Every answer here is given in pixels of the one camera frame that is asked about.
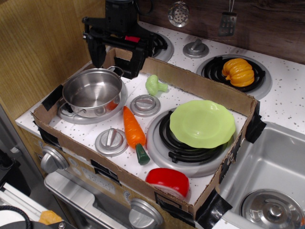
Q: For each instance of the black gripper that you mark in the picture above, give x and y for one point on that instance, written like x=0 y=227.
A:
x=131 y=37

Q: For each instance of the orange toy carrot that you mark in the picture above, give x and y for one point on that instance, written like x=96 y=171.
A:
x=135 y=136

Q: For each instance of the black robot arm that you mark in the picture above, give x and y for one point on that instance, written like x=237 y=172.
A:
x=126 y=11

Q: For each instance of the light green plastic plate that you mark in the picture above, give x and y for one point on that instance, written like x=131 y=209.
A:
x=202 y=124

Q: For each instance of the green toy broccoli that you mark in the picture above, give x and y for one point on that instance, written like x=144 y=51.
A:
x=153 y=86

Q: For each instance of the silver stove knob upper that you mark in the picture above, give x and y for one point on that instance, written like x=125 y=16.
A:
x=145 y=105

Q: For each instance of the hanging silver skimmer ladle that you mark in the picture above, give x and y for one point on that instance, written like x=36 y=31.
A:
x=179 y=14

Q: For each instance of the silver stove knob lower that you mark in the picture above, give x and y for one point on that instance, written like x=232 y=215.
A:
x=111 y=142

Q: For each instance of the back right black burner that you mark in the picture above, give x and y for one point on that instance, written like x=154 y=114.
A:
x=212 y=69

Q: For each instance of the front right black burner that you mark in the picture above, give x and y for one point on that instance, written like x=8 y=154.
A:
x=168 y=152

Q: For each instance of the hanging silver slotted spatula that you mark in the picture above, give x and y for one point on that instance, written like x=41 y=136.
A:
x=228 y=21

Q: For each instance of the silver oven knob left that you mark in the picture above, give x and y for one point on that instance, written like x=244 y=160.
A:
x=52 y=160

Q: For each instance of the silver oven knob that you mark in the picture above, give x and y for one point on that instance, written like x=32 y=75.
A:
x=144 y=216
x=52 y=160

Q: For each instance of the orange toy pumpkin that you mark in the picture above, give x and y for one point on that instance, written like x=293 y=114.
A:
x=238 y=72

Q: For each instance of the red toy cheese wheel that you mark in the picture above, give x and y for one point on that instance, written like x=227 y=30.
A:
x=169 y=181

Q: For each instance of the silver oven door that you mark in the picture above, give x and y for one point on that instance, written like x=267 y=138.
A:
x=90 y=208

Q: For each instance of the silver oven knob right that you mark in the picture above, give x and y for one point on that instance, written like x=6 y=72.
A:
x=144 y=216

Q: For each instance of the orange sponge piece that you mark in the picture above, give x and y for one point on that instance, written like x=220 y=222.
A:
x=49 y=217

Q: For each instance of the silver toy sink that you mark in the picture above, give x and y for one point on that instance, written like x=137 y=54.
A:
x=276 y=160

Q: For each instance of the stainless steel pot lid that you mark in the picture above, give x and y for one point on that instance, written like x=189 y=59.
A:
x=271 y=209

